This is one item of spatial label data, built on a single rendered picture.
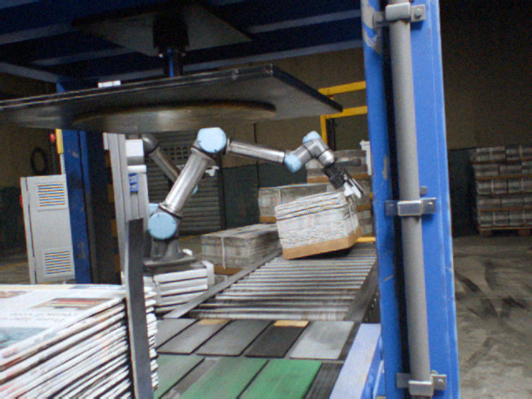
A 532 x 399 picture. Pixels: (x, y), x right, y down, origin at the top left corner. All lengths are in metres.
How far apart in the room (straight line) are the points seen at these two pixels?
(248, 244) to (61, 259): 1.00
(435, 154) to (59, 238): 2.10
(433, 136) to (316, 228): 1.66
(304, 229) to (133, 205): 0.86
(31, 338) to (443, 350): 0.41
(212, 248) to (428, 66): 2.64
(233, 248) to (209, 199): 7.65
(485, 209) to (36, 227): 6.67
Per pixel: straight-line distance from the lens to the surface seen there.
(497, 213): 8.21
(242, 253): 2.98
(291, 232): 2.24
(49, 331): 0.50
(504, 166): 8.18
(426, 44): 0.60
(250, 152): 2.41
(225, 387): 1.00
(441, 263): 0.59
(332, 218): 2.20
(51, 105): 0.84
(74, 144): 1.49
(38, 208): 2.50
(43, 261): 2.52
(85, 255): 1.50
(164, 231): 2.25
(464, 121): 9.84
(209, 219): 10.70
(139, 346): 0.59
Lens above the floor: 1.18
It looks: 3 degrees down
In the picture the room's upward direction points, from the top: 4 degrees counter-clockwise
